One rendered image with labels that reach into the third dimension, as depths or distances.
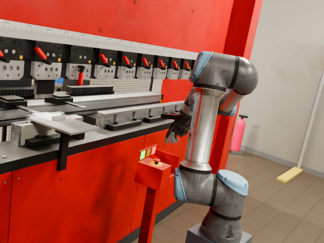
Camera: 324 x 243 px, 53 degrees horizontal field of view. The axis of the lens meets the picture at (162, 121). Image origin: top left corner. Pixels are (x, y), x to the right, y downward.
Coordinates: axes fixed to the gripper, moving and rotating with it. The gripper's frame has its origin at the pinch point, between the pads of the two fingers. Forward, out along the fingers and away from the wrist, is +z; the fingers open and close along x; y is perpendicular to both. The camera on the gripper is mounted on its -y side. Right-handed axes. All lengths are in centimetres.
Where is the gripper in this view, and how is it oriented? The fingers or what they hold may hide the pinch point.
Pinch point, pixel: (165, 141)
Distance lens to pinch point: 172.9
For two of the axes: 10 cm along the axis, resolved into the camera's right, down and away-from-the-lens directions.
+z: -4.5, 8.2, 3.5
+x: 4.4, -1.4, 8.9
